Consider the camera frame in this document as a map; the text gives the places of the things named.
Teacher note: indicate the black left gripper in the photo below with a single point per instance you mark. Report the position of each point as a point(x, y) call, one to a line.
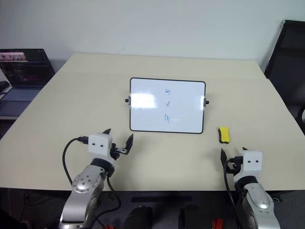
point(116, 150)

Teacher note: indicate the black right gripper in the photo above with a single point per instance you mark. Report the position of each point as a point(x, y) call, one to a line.
point(234, 165)

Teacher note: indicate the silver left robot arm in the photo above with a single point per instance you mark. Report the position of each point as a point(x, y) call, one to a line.
point(83, 181)

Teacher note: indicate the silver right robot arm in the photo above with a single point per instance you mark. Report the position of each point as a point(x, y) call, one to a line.
point(258, 202)

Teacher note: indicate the yellow and black eraser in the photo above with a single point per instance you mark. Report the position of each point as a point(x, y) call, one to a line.
point(224, 134)

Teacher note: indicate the small black-framed whiteboard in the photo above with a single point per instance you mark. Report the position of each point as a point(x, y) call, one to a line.
point(166, 105)

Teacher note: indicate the dark rounded shape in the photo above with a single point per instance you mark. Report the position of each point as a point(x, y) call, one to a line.
point(138, 218)

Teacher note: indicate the small red clip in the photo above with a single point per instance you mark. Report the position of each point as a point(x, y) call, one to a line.
point(108, 227)

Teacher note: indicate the black office chair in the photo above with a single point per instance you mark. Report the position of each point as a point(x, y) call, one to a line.
point(286, 62)

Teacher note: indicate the open laptop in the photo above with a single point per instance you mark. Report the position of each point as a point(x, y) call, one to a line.
point(23, 71)

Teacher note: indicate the black object beside laptop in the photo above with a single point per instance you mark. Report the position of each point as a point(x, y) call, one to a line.
point(4, 87)

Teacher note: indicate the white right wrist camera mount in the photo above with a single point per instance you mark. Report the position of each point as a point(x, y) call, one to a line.
point(251, 164)

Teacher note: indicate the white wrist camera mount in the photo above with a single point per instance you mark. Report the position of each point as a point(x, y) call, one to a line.
point(98, 144)
point(251, 164)

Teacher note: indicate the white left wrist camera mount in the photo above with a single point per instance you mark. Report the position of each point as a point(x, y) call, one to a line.
point(98, 144)

